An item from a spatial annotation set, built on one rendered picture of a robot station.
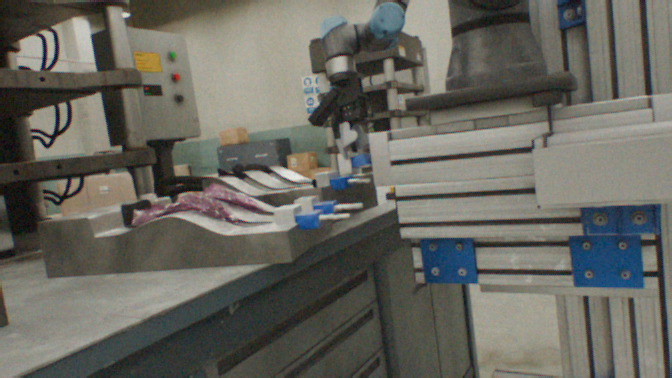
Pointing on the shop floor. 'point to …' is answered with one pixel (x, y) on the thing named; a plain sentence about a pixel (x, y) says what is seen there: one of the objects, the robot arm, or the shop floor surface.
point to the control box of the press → (154, 95)
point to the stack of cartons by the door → (305, 165)
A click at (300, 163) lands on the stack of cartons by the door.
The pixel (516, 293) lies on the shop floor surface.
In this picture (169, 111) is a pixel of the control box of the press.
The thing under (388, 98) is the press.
